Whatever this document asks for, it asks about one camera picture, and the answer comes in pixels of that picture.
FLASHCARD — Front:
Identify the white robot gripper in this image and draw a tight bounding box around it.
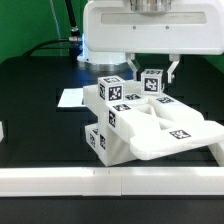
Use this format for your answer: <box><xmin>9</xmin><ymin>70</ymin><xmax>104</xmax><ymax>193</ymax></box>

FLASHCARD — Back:
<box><xmin>83</xmin><ymin>0</ymin><xmax>224</xmax><ymax>84</ymax></box>

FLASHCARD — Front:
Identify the small white tagged cube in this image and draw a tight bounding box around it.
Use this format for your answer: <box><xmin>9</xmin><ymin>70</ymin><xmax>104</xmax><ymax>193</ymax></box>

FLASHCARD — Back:
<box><xmin>141</xmin><ymin>69</ymin><xmax>163</xmax><ymax>95</ymax></box>
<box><xmin>98</xmin><ymin>76</ymin><xmax>125</xmax><ymax>103</ymax></box>

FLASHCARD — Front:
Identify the white chair back frame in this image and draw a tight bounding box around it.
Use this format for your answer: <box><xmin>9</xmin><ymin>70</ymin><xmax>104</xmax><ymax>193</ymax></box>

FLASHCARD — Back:
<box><xmin>83</xmin><ymin>81</ymin><xmax>224</xmax><ymax>160</ymax></box>

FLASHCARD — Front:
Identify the white chair seat part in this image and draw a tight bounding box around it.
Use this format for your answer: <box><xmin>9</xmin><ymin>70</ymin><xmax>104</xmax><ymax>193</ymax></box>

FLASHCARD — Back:
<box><xmin>97</xmin><ymin>114</ymin><xmax>137</xmax><ymax>166</ymax></box>

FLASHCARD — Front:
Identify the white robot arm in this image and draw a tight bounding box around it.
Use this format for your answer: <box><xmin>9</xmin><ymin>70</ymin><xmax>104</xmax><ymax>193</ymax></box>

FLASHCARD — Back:
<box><xmin>79</xmin><ymin>0</ymin><xmax>224</xmax><ymax>75</ymax></box>

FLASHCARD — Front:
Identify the black cable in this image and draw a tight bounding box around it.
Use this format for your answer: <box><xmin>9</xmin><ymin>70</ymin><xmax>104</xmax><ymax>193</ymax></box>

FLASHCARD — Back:
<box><xmin>21</xmin><ymin>0</ymin><xmax>83</xmax><ymax>58</ymax></box>

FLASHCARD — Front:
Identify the white marker base plate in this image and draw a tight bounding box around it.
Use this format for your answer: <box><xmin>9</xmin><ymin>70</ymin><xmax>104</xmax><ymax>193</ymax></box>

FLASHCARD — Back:
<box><xmin>57</xmin><ymin>88</ymin><xmax>84</xmax><ymax>108</ymax></box>

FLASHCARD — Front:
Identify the white right obstacle wall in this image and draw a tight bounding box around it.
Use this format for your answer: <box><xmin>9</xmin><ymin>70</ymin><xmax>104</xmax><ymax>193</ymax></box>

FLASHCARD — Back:
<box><xmin>209</xmin><ymin>141</ymin><xmax>224</xmax><ymax>167</ymax></box>

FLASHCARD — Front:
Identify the white obstacle wall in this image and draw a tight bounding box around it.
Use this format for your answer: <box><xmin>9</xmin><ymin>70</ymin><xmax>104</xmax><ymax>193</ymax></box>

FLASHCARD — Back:
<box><xmin>209</xmin><ymin>141</ymin><xmax>224</xmax><ymax>167</ymax></box>
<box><xmin>0</xmin><ymin>121</ymin><xmax>4</xmax><ymax>142</ymax></box>
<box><xmin>0</xmin><ymin>167</ymin><xmax>224</xmax><ymax>197</ymax></box>

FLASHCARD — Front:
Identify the white front obstacle wall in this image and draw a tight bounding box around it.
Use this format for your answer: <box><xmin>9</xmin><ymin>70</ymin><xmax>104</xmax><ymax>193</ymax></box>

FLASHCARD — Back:
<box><xmin>0</xmin><ymin>167</ymin><xmax>224</xmax><ymax>197</ymax></box>

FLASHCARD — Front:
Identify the white left obstacle wall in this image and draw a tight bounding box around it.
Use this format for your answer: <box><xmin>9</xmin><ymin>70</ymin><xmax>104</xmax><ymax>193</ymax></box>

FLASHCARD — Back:
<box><xmin>0</xmin><ymin>121</ymin><xmax>4</xmax><ymax>142</ymax></box>

